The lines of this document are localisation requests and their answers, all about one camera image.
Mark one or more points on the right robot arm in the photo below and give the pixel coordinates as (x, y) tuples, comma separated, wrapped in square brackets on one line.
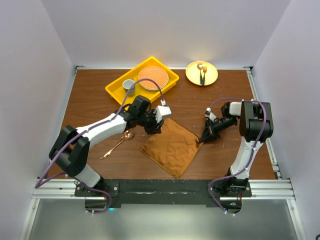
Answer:
[(255, 122)]

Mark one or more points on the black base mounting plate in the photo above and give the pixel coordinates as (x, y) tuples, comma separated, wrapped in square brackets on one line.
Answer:
[(115, 193)]

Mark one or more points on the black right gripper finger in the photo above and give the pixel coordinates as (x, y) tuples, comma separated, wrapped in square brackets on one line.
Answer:
[(210, 137), (207, 130)]

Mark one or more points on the yellow round plate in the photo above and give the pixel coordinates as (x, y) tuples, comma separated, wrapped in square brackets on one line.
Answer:
[(192, 73)]

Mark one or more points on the rose gold spoon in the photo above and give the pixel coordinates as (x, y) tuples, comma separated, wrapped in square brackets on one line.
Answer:
[(123, 139)]

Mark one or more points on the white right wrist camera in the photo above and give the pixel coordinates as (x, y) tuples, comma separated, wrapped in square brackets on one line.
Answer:
[(209, 115)]

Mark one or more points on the brown cloth napkin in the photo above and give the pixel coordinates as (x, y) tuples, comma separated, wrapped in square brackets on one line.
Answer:
[(173, 149)]

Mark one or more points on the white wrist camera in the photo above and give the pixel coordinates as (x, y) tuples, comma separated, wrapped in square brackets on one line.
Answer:
[(161, 112), (209, 115)]

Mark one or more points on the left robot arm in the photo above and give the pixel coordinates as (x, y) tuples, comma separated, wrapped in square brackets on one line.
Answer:
[(71, 149)]

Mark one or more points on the yellow plastic tray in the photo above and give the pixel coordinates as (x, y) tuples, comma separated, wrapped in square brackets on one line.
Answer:
[(117, 92)]

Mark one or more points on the grey ceramic cup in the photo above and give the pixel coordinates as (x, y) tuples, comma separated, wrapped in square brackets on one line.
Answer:
[(129, 87)]

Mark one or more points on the wooden fork green handle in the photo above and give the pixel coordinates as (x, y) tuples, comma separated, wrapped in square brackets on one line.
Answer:
[(204, 75)]

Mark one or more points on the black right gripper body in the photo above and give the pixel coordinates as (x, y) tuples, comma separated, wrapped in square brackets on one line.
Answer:
[(222, 123)]

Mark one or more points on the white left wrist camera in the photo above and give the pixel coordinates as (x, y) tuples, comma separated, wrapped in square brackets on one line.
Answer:
[(161, 112)]

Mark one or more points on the woven round coaster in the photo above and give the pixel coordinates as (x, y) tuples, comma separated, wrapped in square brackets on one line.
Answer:
[(155, 73)]

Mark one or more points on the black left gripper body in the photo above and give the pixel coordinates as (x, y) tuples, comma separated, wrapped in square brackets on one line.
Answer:
[(149, 120)]

